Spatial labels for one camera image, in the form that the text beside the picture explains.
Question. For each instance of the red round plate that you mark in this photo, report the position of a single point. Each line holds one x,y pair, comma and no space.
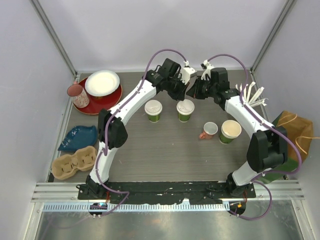
96,104

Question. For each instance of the cup of wrapped straws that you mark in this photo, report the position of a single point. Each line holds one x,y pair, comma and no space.
253,99

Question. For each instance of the small pink espresso cup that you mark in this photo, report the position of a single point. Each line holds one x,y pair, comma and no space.
209,130

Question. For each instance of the pink floral mug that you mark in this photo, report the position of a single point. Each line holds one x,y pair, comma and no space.
78,96

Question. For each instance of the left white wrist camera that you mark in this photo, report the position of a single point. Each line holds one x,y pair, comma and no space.
187,72

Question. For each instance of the white paper plate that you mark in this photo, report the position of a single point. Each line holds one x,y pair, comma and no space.
102,83

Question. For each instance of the green paper bag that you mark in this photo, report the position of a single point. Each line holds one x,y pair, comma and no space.
289,166

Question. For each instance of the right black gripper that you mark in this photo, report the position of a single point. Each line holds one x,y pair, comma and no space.
195,91

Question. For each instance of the blue leaf-shaped dish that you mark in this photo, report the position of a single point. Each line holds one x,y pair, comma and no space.
79,137

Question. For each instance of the white plastic lid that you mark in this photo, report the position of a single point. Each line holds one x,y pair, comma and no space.
153,107
185,107

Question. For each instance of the cardboard cup carrier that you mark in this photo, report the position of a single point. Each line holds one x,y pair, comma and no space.
67,165

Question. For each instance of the white slotted cable duct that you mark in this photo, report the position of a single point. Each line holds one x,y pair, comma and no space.
95,207

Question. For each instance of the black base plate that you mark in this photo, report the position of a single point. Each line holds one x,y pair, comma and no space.
166,192

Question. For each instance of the green paper cup stack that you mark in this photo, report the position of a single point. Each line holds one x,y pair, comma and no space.
230,130

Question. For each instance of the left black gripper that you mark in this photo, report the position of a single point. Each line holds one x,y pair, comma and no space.
180,95

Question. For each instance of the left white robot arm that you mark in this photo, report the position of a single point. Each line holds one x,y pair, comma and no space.
112,134

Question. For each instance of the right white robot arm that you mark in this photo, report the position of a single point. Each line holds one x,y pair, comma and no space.
267,149

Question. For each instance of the brown paper bag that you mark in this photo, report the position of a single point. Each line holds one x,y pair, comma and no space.
299,130

